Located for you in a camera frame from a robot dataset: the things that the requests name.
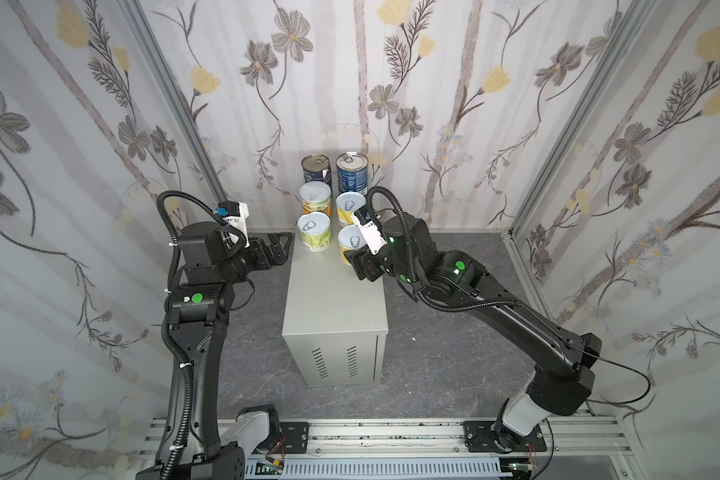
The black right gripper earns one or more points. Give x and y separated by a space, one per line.
366 264

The grey metal cabinet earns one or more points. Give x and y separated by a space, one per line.
335 325

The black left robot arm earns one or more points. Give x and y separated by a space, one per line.
211 253

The peach can white lid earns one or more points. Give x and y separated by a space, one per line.
316 196

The aluminium corner post left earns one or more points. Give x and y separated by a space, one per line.
171 93

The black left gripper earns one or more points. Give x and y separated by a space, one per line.
264 252

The dark navy label can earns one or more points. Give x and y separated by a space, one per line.
317 167

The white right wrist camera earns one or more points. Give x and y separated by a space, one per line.
371 233

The light blue label can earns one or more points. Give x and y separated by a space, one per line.
352 172

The green label can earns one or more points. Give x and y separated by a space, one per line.
315 231

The white slotted cable duct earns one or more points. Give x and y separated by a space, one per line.
380 468

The aluminium corner post right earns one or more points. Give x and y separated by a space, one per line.
625 32

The small yellow label can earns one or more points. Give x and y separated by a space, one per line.
347 204

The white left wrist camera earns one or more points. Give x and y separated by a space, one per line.
235 215

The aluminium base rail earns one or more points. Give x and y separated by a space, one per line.
577 436

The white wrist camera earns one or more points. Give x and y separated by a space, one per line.
235 215
371 233

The aluminium corner post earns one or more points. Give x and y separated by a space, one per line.
171 93
625 32

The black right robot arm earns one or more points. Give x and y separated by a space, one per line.
399 246

